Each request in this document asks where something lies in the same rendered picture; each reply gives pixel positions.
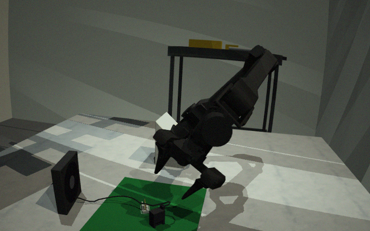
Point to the black cable with plug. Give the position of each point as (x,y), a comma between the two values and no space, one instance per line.
(156,216)

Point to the black computer fan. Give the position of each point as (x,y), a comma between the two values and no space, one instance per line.
(66,182)

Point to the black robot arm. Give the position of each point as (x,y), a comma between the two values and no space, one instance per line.
(216,115)

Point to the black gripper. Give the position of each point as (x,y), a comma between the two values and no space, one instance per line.
(209,178)

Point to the green circuit board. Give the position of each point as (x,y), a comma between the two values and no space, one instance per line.
(126,214)

